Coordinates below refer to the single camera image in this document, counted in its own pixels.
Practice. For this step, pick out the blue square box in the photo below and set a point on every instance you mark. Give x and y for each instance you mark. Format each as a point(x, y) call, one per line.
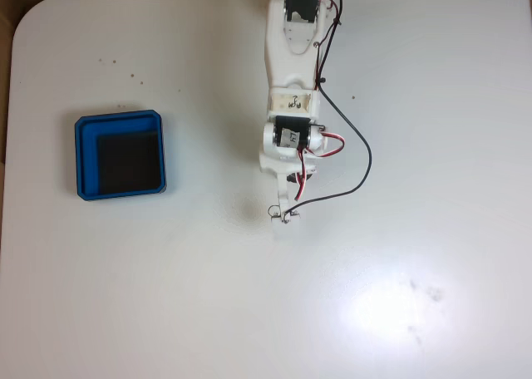
point(85, 158)

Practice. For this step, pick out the black square pad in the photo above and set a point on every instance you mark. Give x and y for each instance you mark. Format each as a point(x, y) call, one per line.
point(124, 163)

